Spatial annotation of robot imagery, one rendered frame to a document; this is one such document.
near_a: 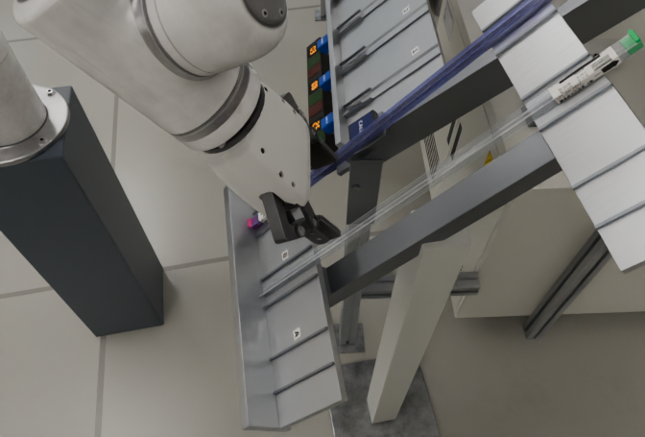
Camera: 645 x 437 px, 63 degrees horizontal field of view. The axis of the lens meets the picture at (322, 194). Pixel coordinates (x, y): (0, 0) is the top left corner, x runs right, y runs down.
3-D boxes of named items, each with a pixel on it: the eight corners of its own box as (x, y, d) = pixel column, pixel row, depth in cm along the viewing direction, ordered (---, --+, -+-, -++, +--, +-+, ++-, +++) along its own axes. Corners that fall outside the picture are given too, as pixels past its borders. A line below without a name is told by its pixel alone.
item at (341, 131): (363, 165, 89) (334, 145, 85) (341, -42, 129) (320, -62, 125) (369, 161, 89) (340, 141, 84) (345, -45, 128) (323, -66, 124)
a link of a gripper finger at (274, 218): (255, 153, 47) (291, 180, 51) (254, 231, 43) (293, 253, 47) (266, 149, 46) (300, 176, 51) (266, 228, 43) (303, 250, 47)
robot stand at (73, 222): (96, 337, 141) (-54, 173, 85) (99, 278, 152) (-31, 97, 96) (163, 325, 143) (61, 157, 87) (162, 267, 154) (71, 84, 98)
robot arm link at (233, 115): (169, 68, 46) (193, 89, 48) (154, 150, 41) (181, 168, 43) (245, 27, 42) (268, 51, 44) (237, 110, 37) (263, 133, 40)
